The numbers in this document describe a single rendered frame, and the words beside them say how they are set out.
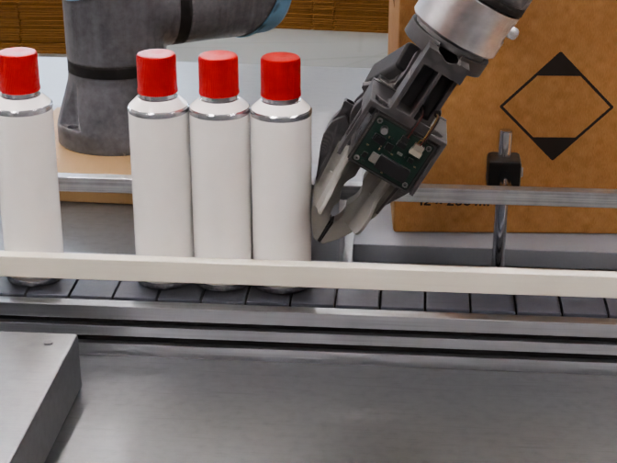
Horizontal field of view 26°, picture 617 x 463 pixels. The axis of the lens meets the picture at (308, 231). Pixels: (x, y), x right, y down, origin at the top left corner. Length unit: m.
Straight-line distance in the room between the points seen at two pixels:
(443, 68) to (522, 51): 0.28
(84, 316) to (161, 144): 0.16
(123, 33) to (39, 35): 3.80
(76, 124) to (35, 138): 0.44
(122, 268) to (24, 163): 0.12
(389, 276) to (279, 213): 0.11
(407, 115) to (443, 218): 0.33
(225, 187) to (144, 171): 0.07
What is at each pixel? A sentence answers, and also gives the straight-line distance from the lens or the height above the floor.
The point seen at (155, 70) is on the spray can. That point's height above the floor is 1.08.
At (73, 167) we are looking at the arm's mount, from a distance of 1.52.
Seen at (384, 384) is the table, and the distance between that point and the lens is 1.12.
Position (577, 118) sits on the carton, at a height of 0.97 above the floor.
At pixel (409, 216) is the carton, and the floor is 0.87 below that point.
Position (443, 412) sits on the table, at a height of 0.83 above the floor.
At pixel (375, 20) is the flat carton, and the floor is 0.05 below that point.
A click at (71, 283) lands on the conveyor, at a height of 0.88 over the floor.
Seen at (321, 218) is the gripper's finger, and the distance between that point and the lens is 1.15.
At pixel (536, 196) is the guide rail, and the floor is 0.96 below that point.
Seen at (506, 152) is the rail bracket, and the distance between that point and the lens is 1.22.
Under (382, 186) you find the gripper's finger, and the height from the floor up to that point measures 0.98.
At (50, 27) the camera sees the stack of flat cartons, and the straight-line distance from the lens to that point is 5.30.
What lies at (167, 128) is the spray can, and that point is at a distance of 1.12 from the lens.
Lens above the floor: 1.38
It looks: 23 degrees down
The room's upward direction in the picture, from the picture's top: straight up
